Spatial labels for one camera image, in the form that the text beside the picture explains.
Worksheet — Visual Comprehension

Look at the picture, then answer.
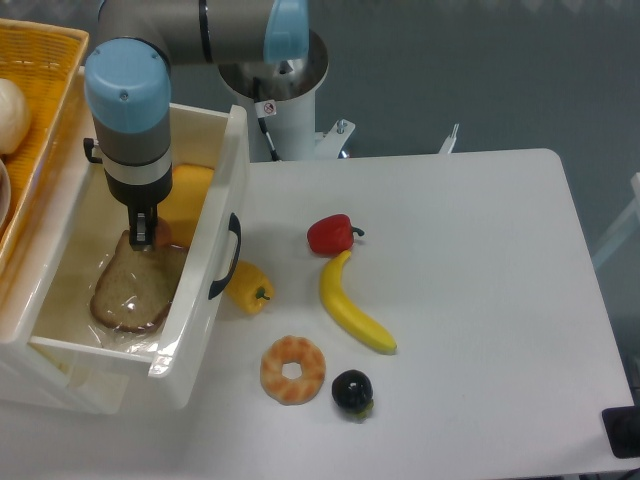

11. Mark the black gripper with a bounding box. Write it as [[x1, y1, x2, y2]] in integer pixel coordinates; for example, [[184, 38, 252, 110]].
[[105, 172, 173, 251]]

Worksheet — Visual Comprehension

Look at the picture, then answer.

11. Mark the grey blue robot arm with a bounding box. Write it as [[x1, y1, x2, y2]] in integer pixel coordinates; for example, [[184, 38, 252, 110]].
[[84, 1, 310, 250]]

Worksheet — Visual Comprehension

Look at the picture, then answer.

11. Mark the open white drawer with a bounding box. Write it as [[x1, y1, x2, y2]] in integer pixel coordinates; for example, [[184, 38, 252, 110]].
[[28, 93, 250, 411]]

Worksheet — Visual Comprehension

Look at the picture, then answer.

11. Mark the white drawer cabinet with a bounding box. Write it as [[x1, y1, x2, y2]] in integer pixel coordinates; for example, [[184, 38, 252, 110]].
[[1, 73, 126, 414]]

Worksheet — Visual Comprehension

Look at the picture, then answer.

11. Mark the brown bread slice in wrap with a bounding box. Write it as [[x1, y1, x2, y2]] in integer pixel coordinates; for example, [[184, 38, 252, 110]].
[[89, 230, 188, 334]]

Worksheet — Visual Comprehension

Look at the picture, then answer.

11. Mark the yellow bell pepper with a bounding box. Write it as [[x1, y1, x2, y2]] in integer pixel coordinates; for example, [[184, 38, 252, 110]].
[[224, 260, 275, 315]]

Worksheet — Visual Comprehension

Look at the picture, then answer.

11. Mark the dark bowl at left edge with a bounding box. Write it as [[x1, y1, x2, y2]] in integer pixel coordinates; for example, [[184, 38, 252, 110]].
[[0, 162, 11, 228]]

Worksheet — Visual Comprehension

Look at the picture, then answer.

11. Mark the white round bun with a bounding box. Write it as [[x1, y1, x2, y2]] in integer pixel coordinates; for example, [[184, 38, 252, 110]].
[[1, 78, 31, 155]]

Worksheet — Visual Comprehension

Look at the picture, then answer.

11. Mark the red bell pepper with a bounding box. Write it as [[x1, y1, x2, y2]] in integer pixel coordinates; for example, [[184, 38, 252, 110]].
[[306, 213, 365, 256]]

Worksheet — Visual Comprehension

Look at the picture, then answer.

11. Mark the yellow wicker basket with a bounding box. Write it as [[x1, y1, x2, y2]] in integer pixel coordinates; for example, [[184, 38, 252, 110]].
[[1, 18, 89, 269]]

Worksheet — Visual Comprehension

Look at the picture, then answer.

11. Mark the glazed donut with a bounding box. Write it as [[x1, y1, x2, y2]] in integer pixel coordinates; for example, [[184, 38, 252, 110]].
[[260, 335, 326, 406]]

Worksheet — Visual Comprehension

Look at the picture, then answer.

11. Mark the yellow banana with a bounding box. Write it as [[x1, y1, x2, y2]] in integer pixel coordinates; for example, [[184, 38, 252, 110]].
[[319, 250, 397, 355]]

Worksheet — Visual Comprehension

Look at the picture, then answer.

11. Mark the dark purple mangosteen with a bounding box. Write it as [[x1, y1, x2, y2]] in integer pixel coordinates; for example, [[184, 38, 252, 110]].
[[331, 369, 374, 419]]

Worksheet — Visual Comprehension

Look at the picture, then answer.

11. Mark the black device at table edge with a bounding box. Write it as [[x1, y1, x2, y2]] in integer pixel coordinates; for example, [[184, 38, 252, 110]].
[[601, 406, 639, 459]]

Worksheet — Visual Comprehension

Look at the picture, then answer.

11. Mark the black cable on pedestal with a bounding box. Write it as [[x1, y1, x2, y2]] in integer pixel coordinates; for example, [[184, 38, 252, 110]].
[[252, 77, 281, 162]]

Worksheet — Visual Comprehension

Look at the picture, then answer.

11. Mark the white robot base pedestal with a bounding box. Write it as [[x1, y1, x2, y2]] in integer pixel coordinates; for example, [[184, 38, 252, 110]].
[[218, 31, 355, 163]]

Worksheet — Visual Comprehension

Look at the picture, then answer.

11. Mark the white frame at right edge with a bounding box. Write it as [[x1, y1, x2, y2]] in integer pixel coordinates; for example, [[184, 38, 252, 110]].
[[591, 173, 639, 271]]

